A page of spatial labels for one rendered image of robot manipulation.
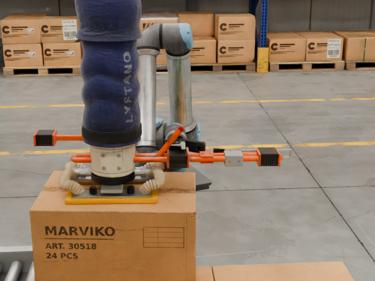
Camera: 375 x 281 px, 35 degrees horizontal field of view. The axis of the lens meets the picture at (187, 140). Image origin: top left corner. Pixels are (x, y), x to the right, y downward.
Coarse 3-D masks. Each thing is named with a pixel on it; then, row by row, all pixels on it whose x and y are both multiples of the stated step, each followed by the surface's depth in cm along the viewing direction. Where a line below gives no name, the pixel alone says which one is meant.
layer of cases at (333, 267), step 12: (264, 264) 268; (276, 264) 268; (288, 264) 268; (300, 264) 268; (312, 264) 268; (324, 264) 268; (336, 264) 268; (204, 276) 259; (216, 276) 259; (228, 276) 259; (240, 276) 259; (252, 276) 259; (264, 276) 259; (276, 276) 259; (288, 276) 259; (300, 276) 259; (312, 276) 259; (324, 276) 259; (336, 276) 258; (348, 276) 258
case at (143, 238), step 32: (64, 192) 230; (160, 192) 230; (192, 192) 231; (32, 224) 216; (64, 224) 216; (96, 224) 216; (128, 224) 216; (160, 224) 216; (192, 224) 215; (64, 256) 220; (96, 256) 220; (128, 256) 220; (160, 256) 220; (192, 256) 220
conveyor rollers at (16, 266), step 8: (0, 264) 270; (16, 264) 269; (32, 264) 269; (0, 272) 269; (8, 272) 263; (16, 272) 264; (32, 272) 262; (8, 280) 256; (16, 280) 260; (32, 280) 256
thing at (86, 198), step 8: (72, 192) 225; (88, 192) 224; (96, 192) 223; (128, 192) 223; (136, 192) 224; (152, 192) 226; (72, 200) 218; (80, 200) 219; (88, 200) 219; (96, 200) 219; (104, 200) 219; (112, 200) 219; (120, 200) 219; (128, 200) 220; (136, 200) 220; (144, 200) 220; (152, 200) 220
